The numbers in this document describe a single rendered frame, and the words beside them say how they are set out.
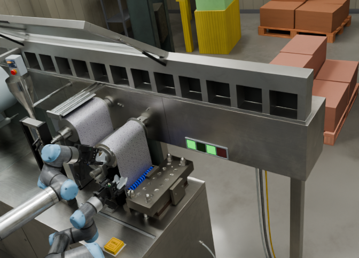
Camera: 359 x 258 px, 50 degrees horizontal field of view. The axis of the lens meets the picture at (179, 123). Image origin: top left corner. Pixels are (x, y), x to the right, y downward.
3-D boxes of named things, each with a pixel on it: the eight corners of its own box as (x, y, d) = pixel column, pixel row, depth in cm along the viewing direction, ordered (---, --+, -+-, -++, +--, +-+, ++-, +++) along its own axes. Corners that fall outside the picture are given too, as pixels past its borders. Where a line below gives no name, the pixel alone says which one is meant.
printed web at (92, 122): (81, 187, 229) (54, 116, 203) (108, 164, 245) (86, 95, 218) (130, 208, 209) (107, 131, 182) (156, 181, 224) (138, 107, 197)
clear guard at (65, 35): (-56, 14, 200) (-55, 14, 200) (28, 37, 242) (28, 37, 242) (84, 26, 144) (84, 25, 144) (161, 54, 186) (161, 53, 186)
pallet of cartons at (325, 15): (352, 19, 640) (357, -29, 600) (343, 43, 565) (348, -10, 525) (271, 18, 701) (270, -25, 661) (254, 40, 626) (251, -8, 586)
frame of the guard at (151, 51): (-66, 23, 200) (-64, 9, 200) (26, 46, 247) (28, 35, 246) (84, 41, 140) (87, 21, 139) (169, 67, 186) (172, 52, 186)
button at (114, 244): (104, 250, 187) (103, 246, 186) (114, 239, 192) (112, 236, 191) (115, 255, 184) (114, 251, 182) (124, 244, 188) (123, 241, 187)
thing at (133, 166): (125, 192, 203) (117, 164, 193) (151, 165, 218) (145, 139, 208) (125, 192, 202) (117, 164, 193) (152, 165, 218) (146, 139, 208)
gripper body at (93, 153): (101, 148, 181) (82, 146, 171) (96, 166, 181) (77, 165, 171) (89, 145, 185) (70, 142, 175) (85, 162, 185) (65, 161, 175)
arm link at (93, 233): (76, 237, 190) (70, 221, 184) (99, 229, 192) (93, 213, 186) (77, 249, 183) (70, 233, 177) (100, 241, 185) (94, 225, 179)
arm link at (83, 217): (71, 227, 180) (65, 215, 176) (87, 212, 188) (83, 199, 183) (83, 233, 176) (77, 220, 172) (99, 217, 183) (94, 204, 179)
